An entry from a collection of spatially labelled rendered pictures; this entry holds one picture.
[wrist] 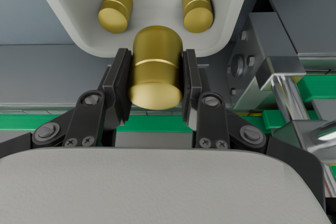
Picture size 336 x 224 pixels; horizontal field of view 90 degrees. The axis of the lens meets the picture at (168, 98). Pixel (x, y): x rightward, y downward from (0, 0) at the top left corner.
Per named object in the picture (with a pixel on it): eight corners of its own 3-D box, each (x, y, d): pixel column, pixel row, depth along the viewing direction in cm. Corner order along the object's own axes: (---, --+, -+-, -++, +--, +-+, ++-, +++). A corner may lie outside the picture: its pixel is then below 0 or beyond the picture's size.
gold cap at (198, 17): (176, 5, 22) (177, 26, 20) (192, -22, 19) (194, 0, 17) (198, 17, 23) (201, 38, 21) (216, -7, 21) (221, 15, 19)
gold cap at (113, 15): (107, -21, 20) (98, 1, 17) (136, -6, 21) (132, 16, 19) (102, 5, 22) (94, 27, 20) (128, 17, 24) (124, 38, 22)
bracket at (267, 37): (221, 69, 26) (228, 109, 23) (242, 11, 18) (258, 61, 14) (244, 69, 26) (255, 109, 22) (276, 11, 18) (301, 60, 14)
